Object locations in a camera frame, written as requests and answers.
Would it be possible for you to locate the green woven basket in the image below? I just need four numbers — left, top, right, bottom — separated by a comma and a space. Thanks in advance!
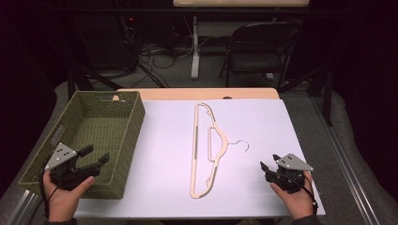
18, 90, 146, 201

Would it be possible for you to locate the person's left hand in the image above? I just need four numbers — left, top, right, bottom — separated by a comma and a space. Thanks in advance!
42, 171, 96, 223

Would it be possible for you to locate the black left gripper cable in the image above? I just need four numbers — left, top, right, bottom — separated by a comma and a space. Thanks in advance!
38, 168, 60, 219

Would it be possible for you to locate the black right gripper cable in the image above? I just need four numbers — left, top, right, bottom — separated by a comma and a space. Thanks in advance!
300, 183, 319, 217

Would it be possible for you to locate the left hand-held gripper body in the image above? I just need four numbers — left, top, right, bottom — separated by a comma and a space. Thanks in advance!
44, 142, 102, 191

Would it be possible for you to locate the white desk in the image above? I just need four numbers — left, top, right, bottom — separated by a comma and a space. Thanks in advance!
173, 0, 311, 81

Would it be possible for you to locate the bundle of floor cables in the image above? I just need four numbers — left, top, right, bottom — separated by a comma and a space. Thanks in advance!
130, 38, 195, 89

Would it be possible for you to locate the black folding chair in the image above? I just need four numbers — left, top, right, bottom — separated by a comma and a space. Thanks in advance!
219, 21, 303, 89

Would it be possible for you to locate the white table mat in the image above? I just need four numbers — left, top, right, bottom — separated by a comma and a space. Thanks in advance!
74, 98, 327, 219

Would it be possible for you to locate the person's right hand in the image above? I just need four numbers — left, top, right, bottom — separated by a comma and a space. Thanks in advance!
269, 170, 315, 220

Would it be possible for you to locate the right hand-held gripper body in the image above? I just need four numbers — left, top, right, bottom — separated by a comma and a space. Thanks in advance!
265, 153, 314, 194

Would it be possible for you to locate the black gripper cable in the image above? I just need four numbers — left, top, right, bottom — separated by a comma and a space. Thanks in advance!
38, 168, 60, 219
300, 183, 319, 217

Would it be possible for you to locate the black metal stand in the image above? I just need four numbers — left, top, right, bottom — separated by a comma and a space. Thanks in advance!
66, 64, 124, 101
278, 66, 334, 128

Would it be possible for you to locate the beige clothes hanger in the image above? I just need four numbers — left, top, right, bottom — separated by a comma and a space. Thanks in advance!
189, 101, 251, 200

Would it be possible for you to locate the aluminium rail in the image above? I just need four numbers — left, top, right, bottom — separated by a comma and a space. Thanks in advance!
312, 96, 382, 225
5, 188, 40, 225

